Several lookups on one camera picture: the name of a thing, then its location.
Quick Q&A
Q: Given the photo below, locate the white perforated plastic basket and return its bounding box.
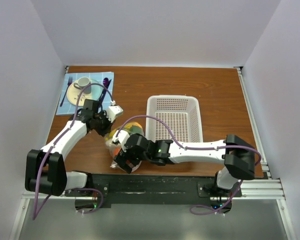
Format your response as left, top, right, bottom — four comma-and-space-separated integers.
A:
146, 95, 204, 143

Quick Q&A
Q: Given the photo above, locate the orange fake pumpkin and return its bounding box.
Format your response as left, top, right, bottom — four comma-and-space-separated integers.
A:
113, 147, 121, 157

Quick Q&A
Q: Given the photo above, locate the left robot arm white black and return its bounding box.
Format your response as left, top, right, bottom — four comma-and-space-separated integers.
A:
24, 99, 122, 196

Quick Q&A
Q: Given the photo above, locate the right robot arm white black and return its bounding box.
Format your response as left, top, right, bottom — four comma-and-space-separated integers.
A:
111, 130, 256, 197

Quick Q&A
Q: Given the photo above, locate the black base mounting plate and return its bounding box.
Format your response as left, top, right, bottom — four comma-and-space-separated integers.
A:
65, 174, 242, 208

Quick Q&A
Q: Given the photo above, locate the purple spoon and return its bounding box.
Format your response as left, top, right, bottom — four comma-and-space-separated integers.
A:
95, 77, 110, 108

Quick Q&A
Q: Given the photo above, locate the blue checked placemat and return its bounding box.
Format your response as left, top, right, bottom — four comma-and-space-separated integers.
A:
56, 72, 115, 116

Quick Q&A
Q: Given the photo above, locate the grey ceramic mug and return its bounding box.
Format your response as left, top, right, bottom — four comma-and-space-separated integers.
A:
73, 77, 92, 94

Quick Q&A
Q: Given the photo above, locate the dark purple fork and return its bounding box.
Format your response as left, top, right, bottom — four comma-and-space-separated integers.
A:
59, 76, 73, 107

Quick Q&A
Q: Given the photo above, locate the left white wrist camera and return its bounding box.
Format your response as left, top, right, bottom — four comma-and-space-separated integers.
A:
106, 105, 124, 123

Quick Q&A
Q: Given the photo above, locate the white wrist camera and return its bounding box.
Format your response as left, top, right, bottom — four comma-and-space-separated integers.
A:
106, 105, 124, 123
112, 130, 130, 152

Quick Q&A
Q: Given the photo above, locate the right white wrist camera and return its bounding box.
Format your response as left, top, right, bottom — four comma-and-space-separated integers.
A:
112, 130, 130, 152

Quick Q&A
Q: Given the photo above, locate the aluminium frame rail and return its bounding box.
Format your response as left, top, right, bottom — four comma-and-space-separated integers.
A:
239, 178, 297, 240

